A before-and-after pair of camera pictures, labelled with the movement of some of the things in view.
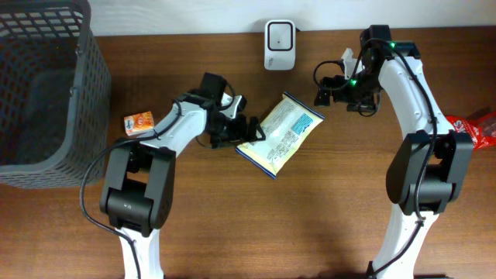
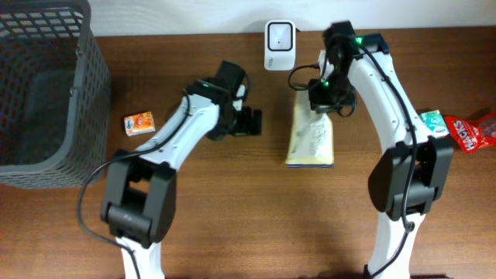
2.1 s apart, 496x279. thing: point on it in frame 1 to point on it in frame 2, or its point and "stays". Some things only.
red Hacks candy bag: x=481 y=128 stays
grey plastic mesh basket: x=55 y=96 stays
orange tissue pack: x=139 y=123 stays
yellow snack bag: x=288 y=129 to x=311 y=144
